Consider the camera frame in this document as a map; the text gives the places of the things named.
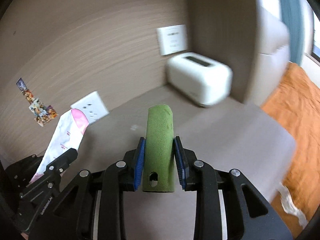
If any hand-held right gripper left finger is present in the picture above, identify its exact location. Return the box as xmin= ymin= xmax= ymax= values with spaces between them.
xmin=49 ymin=137 xmax=146 ymax=230

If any orange bed blanket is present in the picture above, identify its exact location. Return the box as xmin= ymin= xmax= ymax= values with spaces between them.
xmin=260 ymin=62 xmax=320 ymax=230

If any white upright wall socket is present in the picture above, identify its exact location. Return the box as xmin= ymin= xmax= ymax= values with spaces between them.
xmin=156 ymin=24 xmax=188 ymax=56

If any white padded headboard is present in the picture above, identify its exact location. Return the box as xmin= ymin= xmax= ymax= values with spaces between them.
xmin=257 ymin=7 xmax=293 ymax=70

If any white ribbed desk appliance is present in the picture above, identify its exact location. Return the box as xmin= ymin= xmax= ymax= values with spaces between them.
xmin=166 ymin=52 xmax=233 ymax=108

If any orange cartoon sticker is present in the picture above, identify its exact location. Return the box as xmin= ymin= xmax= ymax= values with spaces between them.
xmin=24 ymin=89 xmax=36 ymax=103

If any wooden desk shelf unit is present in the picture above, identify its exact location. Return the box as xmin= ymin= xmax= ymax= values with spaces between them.
xmin=0 ymin=0 xmax=265 ymax=155

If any wide cartoon sticker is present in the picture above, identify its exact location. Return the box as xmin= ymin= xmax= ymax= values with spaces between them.
xmin=34 ymin=105 xmax=58 ymax=127

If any teal curtain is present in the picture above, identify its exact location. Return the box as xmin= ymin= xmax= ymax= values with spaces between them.
xmin=276 ymin=0 xmax=304 ymax=67

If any white tilted wall socket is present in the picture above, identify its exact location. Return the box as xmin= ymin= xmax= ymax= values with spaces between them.
xmin=70 ymin=91 xmax=110 ymax=125

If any dark framed window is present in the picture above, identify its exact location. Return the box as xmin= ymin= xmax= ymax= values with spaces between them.
xmin=311 ymin=12 xmax=320 ymax=67

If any pale cartoon sticker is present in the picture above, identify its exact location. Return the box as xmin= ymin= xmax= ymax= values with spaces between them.
xmin=29 ymin=97 xmax=45 ymax=115

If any pink and white wrapper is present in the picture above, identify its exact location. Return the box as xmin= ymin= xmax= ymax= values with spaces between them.
xmin=30 ymin=108 xmax=90 ymax=183

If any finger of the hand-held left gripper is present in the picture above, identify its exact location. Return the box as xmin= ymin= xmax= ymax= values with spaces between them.
xmin=19 ymin=147 xmax=78 ymax=201
xmin=5 ymin=155 xmax=44 ymax=188

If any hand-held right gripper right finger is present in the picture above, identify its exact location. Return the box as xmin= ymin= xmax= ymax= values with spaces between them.
xmin=173 ymin=136 xmax=276 ymax=230

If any crumpled white tissue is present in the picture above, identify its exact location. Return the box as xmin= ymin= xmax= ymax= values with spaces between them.
xmin=278 ymin=182 xmax=308 ymax=228

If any green felt roll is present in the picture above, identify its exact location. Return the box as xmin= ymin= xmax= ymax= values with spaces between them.
xmin=142 ymin=104 xmax=175 ymax=194

